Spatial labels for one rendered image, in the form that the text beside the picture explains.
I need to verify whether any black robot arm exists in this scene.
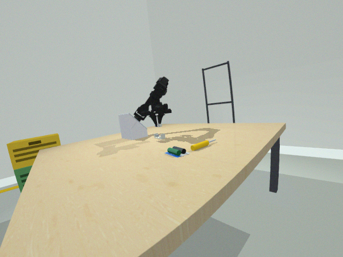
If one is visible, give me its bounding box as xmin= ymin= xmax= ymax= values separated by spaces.
xmin=134 ymin=77 xmax=169 ymax=121

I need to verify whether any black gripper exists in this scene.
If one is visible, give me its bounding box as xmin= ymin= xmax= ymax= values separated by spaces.
xmin=141 ymin=100 xmax=172 ymax=127

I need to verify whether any yellow-handled screwdriver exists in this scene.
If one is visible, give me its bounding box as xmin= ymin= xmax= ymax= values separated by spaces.
xmin=191 ymin=139 xmax=216 ymax=151

